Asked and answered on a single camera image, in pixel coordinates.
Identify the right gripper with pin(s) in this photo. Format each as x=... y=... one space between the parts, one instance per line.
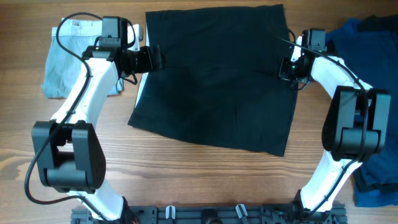
x=283 y=73

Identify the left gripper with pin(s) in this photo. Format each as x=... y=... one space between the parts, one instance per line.
x=148 y=65

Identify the black shorts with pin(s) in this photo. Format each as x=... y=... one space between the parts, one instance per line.
x=219 y=85

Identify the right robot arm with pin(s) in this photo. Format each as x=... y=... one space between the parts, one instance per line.
x=355 y=125

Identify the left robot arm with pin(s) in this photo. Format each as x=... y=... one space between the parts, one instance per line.
x=68 y=155

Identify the blue t-shirt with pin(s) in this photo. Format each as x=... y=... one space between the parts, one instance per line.
x=372 y=56

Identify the folded light blue shorts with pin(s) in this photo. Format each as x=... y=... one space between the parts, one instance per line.
x=61 y=68

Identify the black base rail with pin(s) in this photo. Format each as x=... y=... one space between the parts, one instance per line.
x=265 y=214

